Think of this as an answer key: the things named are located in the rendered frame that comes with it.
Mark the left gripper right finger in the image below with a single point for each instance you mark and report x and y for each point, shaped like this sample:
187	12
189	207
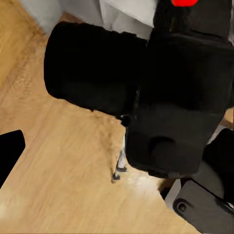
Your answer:
226	145

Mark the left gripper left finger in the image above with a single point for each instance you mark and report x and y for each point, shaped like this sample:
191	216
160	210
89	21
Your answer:
12	145

